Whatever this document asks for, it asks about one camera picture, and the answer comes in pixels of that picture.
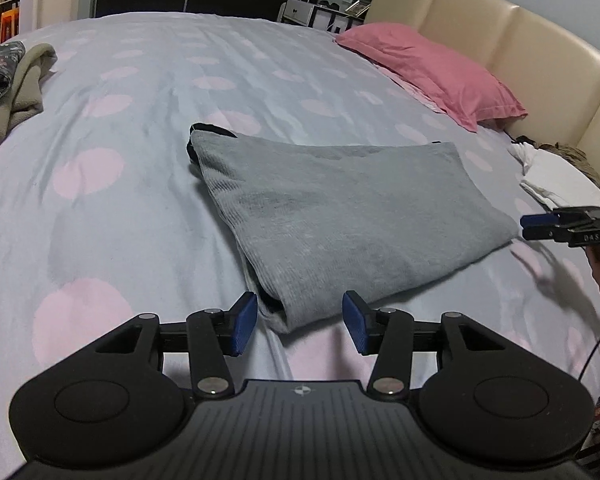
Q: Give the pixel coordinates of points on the beige folded blanket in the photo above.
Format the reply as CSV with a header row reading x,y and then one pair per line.
x,y
25,100

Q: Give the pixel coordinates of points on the white bedside cabinet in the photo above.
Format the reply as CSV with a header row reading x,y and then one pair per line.
x,y
310,12

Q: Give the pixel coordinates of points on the bed with dotted sheet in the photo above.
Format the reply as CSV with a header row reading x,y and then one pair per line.
x,y
130,210

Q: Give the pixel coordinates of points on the grey shirt with black trim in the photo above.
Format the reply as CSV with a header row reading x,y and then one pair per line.
x,y
340,210

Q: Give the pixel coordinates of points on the light pink pillow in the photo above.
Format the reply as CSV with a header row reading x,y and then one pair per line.
x,y
420,92

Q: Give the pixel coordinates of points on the cream padded headboard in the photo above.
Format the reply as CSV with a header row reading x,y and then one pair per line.
x,y
530,40

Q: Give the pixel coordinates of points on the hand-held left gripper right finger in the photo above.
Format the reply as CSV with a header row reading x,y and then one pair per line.
x,y
357,326

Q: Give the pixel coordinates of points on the white crumpled cloth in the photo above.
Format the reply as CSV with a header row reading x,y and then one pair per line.
x,y
555,180

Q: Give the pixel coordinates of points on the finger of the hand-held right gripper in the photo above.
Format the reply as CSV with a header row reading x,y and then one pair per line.
x,y
537,220
542,234

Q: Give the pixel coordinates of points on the orange stool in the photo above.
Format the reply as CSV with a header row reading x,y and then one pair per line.
x,y
9,25

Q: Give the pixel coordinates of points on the olive crumpled garment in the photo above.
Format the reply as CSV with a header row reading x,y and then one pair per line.
x,y
580,157

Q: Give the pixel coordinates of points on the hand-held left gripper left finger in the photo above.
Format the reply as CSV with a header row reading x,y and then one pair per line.
x,y
242,324

